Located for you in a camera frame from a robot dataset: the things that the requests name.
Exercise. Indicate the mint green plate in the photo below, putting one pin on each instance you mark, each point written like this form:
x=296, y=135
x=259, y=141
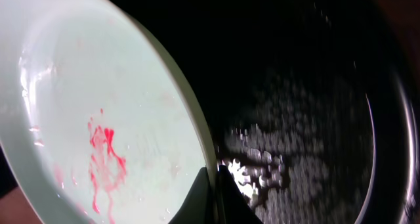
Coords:
x=98, y=122

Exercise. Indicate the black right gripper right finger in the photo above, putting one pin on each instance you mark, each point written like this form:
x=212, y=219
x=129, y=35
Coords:
x=232, y=207

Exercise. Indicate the black round tray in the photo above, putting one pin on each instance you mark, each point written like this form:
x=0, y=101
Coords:
x=317, y=99

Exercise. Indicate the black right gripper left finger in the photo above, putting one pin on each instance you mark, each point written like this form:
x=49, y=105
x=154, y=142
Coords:
x=197, y=207

